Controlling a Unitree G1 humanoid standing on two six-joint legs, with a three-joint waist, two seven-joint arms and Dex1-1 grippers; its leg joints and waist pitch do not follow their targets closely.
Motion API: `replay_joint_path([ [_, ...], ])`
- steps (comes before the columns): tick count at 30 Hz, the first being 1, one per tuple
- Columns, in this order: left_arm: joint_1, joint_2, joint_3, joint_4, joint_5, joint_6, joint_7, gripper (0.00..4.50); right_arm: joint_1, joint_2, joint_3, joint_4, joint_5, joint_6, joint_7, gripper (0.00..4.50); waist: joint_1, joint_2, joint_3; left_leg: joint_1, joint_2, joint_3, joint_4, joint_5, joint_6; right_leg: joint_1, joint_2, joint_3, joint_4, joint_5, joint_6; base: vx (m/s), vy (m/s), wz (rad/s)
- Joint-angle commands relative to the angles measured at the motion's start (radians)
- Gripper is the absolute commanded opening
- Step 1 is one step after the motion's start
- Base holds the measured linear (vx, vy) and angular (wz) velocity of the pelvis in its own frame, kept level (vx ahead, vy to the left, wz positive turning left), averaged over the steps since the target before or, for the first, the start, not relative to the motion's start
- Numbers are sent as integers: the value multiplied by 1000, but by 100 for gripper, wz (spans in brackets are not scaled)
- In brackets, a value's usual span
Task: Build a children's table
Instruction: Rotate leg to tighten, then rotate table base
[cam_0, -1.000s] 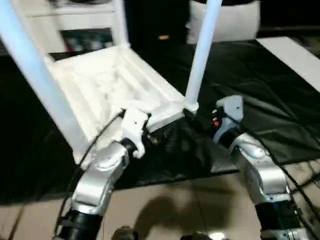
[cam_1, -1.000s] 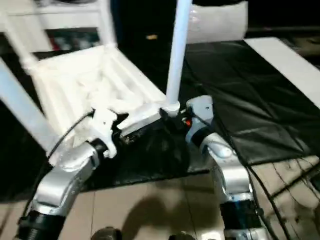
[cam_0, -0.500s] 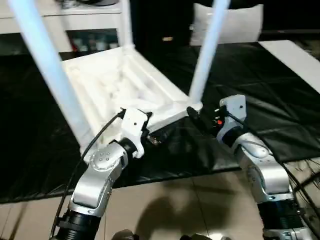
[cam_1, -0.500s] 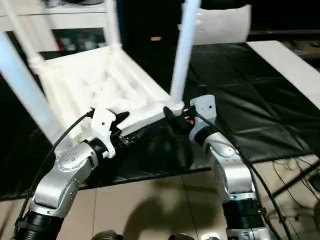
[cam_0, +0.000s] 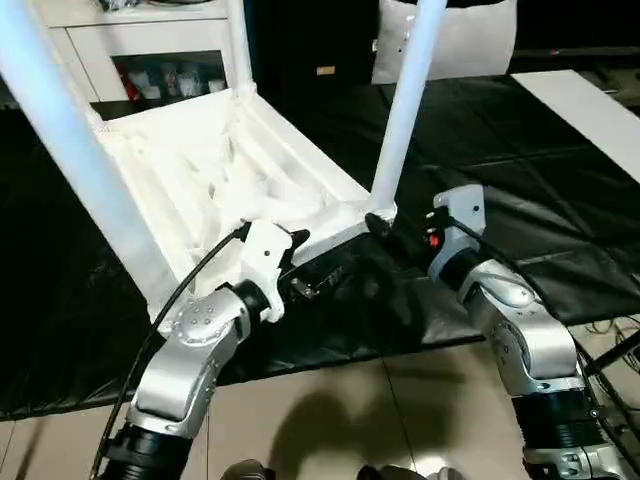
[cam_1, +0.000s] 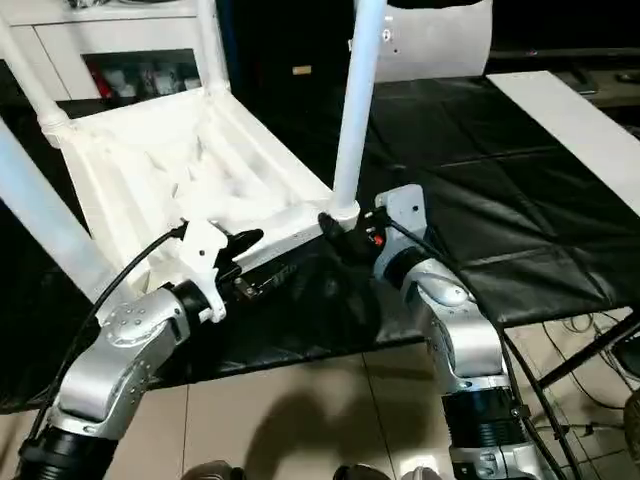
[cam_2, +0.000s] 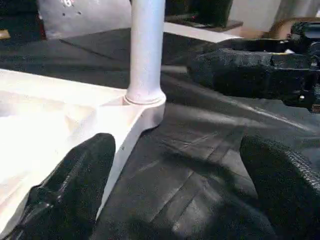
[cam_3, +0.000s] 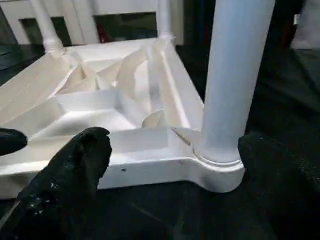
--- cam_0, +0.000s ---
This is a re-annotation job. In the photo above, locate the grey cushion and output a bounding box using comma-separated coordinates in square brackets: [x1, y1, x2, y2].
[372, 0, 518, 86]

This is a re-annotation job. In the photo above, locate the white glass-door sideboard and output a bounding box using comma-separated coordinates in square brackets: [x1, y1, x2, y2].
[30, 0, 251, 106]

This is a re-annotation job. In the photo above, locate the white sheet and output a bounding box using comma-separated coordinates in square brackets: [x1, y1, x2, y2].
[510, 70, 640, 156]

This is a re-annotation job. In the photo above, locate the white plastic table leg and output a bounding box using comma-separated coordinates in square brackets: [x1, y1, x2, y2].
[0, 0, 179, 313]
[368, 0, 448, 219]
[222, 0, 259, 101]

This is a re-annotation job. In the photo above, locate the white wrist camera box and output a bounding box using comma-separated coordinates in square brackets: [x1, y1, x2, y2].
[425, 185, 486, 286]
[238, 220, 297, 323]

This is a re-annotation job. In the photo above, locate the white plastic table top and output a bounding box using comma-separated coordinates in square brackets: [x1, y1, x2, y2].
[88, 85, 399, 316]

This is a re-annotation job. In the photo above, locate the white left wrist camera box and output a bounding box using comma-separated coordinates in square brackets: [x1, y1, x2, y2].
[238, 220, 297, 323]

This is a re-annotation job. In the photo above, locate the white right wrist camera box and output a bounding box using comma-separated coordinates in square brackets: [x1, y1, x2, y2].
[425, 185, 486, 286]

